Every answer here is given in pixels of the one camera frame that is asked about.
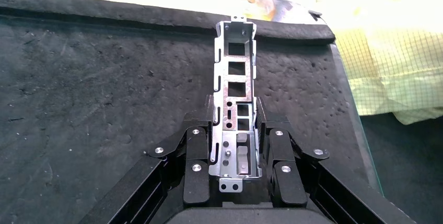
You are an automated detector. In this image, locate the perforated metal bracket part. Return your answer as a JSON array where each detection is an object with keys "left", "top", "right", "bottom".
[{"left": 208, "top": 15, "right": 263, "bottom": 194}]

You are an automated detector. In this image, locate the black foam container brass rim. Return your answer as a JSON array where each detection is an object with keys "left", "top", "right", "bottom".
[{"left": 358, "top": 112, "right": 443, "bottom": 224}]

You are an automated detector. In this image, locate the yellow checked garment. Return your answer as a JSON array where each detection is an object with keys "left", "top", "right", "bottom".
[{"left": 309, "top": 0, "right": 443, "bottom": 126}]

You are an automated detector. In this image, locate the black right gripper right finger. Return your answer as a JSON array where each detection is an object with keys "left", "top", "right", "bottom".
[{"left": 256, "top": 97, "right": 416, "bottom": 224}]

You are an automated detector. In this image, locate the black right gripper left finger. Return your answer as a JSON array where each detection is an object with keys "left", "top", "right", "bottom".
[{"left": 79, "top": 94, "right": 214, "bottom": 224}]

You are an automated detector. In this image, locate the black work mat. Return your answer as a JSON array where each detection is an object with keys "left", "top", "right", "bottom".
[{"left": 0, "top": 0, "right": 383, "bottom": 224}]

